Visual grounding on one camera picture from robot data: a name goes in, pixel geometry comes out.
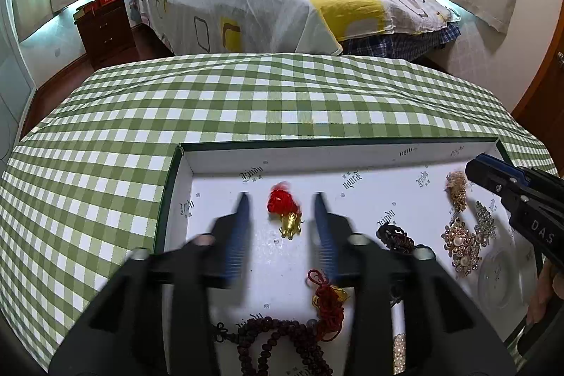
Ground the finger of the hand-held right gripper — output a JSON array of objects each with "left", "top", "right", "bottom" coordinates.
[
  {"left": 465, "top": 158, "right": 530, "bottom": 210},
  {"left": 480, "top": 153, "right": 564, "bottom": 189}
]

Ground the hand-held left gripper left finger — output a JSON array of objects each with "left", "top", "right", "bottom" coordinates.
[{"left": 48, "top": 191, "right": 252, "bottom": 376}]

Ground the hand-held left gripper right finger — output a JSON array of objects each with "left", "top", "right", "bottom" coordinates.
[{"left": 311, "top": 191, "right": 516, "bottom": 376}]

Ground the gold charm with red knot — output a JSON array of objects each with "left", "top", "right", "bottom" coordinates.
[{"left": 266, "top": 181, "right": 306, "bottom": 239}]

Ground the green-edged white cardboard box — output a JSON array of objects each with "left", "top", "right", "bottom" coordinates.
[{"left": 152, "top": 136, "right": 529, "bottom": 376}]

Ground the beige bead necklace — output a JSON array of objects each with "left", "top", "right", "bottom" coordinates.
[{"left": 391, "top": 334, "right": 407, "bottom": 375}]

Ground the person's right hand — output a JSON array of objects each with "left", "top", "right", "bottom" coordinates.
[{"left": 526, "top": 259, "right": 562, "bottom": 326}]

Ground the gold fuzzy brooch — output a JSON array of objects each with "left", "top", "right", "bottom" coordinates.
[{"left": 445, "top": 171, "right": 469, "bottom": 213}]

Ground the rhinestone leaf brooch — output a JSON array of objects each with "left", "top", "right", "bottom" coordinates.
[{"left": 473, "top": 200, "right": 497, "bottom": 247}]

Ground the dark red knotted tassel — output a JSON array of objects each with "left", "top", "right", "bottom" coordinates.
[{"left": 306, "top": 269, "right": 352, "bottom": 343}]

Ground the clear round plastic lid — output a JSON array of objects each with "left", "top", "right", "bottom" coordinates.
[{"left": 478, "top": 248, "right": 541, "bottom": 318}]

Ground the rose gold flower brooch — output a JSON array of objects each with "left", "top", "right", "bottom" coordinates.
[{"left": 442, "top": 217, "right": 486, "bottom": 281}]

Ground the wooden door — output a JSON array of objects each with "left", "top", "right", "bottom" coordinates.
[{"left": 511, "top": 28, "right": 564, "bottom": 141}]

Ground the green checked tablecloth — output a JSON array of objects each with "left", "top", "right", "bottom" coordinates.
[{"left": 0, "top": 52, "right": 558, "bottom": 372}]

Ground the blue plaid bed sheet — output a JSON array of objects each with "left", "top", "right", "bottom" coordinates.
[{"left": 341, "top": 24, "right": 462, "bottom": 62}]

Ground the bed with patterned sheet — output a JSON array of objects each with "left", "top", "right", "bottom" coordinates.
[{"left": 131, "top": 0, "right": 462, "bottom": 56}]

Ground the dark wooden nightstand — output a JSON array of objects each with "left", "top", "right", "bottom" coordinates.
[{"left": 73, "top": 0, "right": 138, "bottom": 69}]

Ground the dark beaded bracelet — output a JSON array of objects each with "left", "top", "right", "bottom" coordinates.
[{"left": 376, "top": 223, "right": 418, "bottom": 254}]

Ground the dark brown bead necklace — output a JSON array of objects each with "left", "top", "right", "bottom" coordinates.
[{"left": 211, "top": 313, "right": 336, "bottom": 376}]

